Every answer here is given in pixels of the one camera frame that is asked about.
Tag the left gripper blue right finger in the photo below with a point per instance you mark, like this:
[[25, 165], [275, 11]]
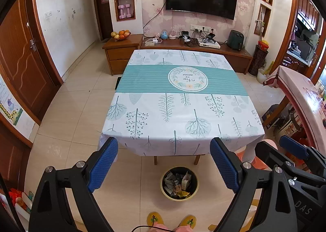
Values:
[[227, 163]]

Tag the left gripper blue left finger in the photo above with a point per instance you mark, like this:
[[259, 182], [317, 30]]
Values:
[[100, 162]]

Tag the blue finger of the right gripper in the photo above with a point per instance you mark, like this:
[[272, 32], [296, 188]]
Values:
[[293, 147]]

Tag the yellow round trash bin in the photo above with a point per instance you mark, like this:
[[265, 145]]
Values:
[[179, 184]]

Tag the pink covered side table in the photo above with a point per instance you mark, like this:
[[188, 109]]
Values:
[[305, 99]]

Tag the yellow slipper right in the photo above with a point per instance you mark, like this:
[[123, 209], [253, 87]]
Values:
[[188, 221]]

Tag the yellow slipper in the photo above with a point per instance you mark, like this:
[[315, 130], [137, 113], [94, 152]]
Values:
[[154, 219], [188, 221]]

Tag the yellow slipper left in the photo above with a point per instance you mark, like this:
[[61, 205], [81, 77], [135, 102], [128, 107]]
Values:
[[154, 219]]

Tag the pink trouser leg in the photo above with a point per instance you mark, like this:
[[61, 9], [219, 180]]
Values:
[[163, 228]]

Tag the leaf pattern tablecloth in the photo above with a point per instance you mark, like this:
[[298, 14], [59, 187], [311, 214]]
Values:
[[174, 102]]

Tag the white set-top box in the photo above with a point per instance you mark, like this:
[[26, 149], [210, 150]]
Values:
[[209, 43]]

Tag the black air fryer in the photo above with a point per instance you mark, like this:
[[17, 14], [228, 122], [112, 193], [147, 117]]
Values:
[[235, 40]]

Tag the brown wooden door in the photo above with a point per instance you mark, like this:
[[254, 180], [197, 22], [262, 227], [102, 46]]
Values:
[[26, 64]]

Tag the fruit bowl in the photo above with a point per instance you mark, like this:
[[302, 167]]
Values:
[[121, 35]]

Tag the pink dumbbells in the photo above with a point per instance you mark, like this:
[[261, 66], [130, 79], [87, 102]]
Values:
[[124, 12]]

